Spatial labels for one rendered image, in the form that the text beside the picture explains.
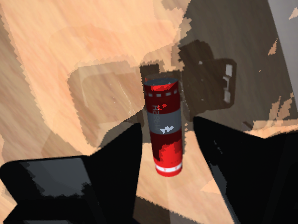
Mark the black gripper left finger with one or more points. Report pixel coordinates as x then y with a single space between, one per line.
106 179

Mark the red and silver battery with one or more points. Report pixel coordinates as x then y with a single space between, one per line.
163 107

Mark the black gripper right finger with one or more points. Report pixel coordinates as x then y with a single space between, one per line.
249 171

